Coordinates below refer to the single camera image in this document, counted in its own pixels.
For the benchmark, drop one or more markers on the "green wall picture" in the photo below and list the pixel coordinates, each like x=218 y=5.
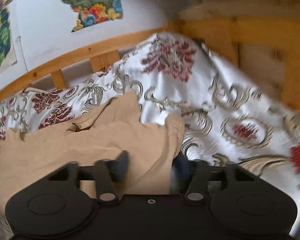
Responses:
x=7 y=51

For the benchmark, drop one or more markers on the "colourful wall picture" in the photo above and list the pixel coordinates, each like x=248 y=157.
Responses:
x=92 y=12

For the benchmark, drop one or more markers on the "beige large garment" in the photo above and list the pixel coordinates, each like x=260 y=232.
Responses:
x=102 y=133

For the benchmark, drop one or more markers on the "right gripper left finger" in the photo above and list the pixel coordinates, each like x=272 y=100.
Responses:
x=108 y=171

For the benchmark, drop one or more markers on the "wooden bed frame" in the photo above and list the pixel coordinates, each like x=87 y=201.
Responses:
x=221 y=24

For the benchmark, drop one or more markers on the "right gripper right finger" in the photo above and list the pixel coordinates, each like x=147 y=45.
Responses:
x=189 y=178

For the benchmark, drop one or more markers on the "white floral bedspread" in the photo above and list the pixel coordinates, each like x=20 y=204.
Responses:
x=228 y=119

